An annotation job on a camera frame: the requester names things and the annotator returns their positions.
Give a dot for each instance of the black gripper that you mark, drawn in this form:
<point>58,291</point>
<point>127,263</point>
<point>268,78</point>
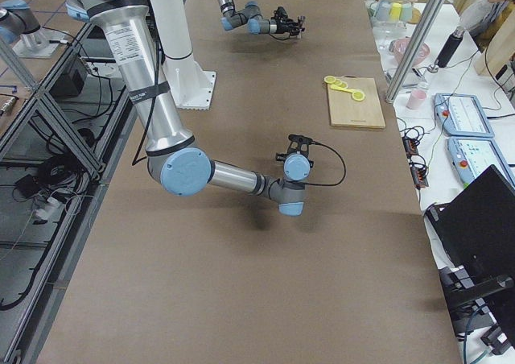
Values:
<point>280,155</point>
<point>282,25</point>

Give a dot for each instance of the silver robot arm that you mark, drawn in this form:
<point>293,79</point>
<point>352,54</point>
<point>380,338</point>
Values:
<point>251,16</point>
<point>151,45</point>

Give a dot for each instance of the pink plastic cup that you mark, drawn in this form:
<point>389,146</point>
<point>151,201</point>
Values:
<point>416,99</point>

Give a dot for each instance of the lemon slice at board corner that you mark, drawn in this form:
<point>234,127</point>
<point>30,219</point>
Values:
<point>329,79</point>

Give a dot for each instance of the wooden cutting board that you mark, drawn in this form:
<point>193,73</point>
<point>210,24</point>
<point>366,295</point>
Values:
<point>345,112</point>

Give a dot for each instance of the lemon slice on knife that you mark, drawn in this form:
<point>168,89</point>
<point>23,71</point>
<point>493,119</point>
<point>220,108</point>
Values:
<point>358,96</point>

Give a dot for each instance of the pink bowl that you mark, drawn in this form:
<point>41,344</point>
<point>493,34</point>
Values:
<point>398,48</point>

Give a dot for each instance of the black thermos bottle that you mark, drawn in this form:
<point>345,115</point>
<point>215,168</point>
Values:
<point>449,48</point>

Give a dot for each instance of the upper teach pendant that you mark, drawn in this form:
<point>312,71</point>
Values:
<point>462,115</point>

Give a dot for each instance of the teach pendant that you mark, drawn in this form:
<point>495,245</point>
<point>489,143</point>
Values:
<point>462,115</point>
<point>471,156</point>

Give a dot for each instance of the person in background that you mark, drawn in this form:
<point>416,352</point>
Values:
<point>483,18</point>

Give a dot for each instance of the lower teach pendant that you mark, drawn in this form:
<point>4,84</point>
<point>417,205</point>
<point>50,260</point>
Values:
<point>471,156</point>

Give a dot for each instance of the black laptop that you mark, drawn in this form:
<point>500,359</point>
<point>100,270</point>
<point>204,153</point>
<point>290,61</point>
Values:
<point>477,227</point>

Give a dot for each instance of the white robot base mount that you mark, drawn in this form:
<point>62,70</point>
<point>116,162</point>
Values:
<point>191,87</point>

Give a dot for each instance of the aluminium frame post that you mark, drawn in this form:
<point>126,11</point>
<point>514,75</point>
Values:
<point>417,39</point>

